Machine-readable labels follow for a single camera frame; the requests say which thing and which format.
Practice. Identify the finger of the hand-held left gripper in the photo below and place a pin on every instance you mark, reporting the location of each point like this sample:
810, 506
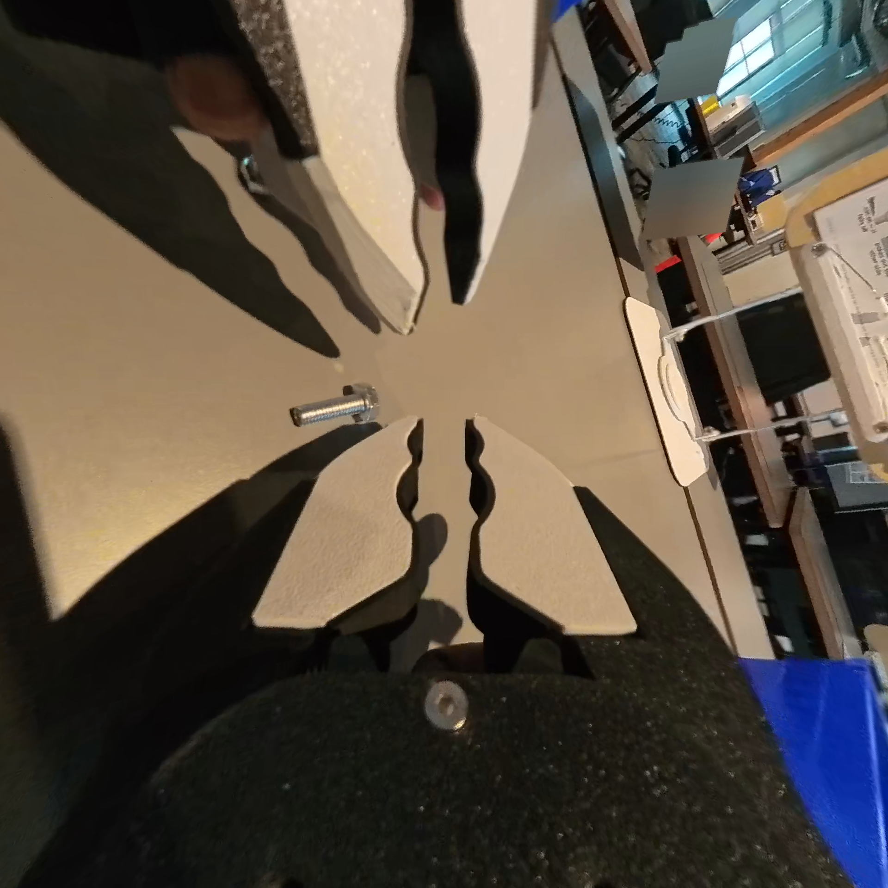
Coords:
507, 83
354, 125

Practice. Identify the white instruction poster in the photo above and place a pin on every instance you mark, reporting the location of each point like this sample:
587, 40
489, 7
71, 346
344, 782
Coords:
860, 305

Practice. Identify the steel bolt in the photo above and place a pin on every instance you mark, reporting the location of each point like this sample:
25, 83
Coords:
333, 411

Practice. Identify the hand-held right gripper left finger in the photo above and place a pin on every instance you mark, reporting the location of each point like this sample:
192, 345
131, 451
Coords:
347, 534

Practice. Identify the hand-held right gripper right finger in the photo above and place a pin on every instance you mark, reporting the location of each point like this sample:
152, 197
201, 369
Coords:
548, 534

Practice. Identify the person's left hand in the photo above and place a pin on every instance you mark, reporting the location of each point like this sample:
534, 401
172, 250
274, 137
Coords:
215, 90

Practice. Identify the blue plastic bin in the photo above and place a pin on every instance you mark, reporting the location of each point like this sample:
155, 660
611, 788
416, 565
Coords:
833, 749

